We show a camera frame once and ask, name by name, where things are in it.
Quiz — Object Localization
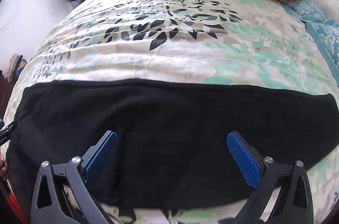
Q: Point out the small teal damask pillow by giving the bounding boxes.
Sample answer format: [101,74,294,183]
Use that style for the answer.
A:
[281,0,327,23]

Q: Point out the black pants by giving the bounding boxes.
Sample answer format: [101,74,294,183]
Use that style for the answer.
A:
[6,79,338,213]

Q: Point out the floral leaf bedsheet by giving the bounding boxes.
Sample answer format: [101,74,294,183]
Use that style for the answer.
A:
[3,0,339,224]

